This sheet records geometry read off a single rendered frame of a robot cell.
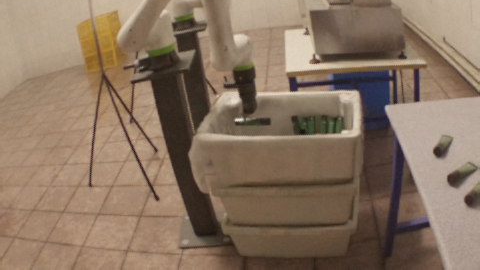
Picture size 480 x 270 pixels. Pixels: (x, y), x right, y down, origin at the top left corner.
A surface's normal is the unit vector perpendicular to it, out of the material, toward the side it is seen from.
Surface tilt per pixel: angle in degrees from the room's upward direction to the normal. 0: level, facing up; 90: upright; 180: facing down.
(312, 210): 96
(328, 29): 90
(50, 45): 90
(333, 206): 96
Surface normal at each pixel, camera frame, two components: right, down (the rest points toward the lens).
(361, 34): -0.07, 0.46
